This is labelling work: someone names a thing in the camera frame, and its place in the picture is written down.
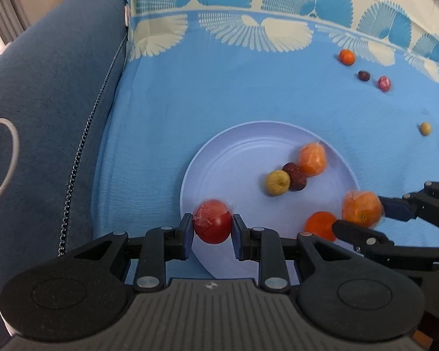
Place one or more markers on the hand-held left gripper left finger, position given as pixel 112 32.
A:
pixel 187 234

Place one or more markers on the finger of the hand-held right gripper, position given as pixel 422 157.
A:
pixel 397 208
pixel 358 236

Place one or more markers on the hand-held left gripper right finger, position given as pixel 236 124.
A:
pixel 237 237

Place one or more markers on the red tomato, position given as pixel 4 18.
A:
pixel 212 223

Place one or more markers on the plastic-wrapped peeled tangerine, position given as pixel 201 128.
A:
pixel 362 208
pixel 312 159

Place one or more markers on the small orange tangerine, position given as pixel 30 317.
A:
pixel 346 56
pixel 320 225

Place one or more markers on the yellow-green round fruit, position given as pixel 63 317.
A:
pixel 278 182
pixel 425 128

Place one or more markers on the pale blue round plate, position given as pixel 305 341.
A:
pixel 241 161

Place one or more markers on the dark red jujube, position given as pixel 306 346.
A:
pixel 364 76
pixel 296 177

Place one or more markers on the blue and cream printed cloth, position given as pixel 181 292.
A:
pixel 241 80

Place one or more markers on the blue fabric sofa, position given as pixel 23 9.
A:
pixel 44 117

